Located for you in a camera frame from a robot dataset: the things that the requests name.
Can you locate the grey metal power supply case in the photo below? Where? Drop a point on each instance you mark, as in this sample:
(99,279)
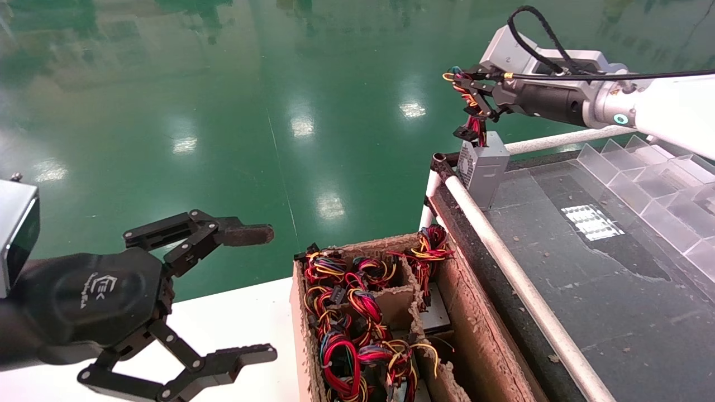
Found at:
(437,318)

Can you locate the white cart pipe rail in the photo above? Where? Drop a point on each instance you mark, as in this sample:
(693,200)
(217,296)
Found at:
(558,139)

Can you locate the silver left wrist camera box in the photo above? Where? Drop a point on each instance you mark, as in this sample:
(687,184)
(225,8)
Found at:
(14,234)

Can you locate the white cart pipe post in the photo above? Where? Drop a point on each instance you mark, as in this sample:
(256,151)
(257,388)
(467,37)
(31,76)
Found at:
(430,192)

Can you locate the brown cardboard box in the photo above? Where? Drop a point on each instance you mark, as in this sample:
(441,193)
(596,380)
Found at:
(480,335)

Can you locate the black pipe corner joint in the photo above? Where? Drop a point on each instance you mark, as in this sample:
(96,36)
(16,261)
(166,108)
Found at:
(442,163)

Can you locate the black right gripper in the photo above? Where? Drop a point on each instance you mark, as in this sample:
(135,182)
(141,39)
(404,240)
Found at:
(547,103)

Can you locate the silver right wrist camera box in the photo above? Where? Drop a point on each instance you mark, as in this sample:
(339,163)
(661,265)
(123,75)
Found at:
(503,50)

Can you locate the clear acrylic divider tray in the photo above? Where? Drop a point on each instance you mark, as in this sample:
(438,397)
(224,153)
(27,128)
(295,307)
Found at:
(631,173)

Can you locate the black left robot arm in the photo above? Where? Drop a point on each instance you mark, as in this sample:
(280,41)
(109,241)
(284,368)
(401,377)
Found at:
(11,340)

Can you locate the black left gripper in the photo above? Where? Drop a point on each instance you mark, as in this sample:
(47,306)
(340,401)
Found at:
(95,296)

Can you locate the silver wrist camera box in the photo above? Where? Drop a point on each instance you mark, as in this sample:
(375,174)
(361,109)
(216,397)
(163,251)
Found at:
(14,234)
(503,50)

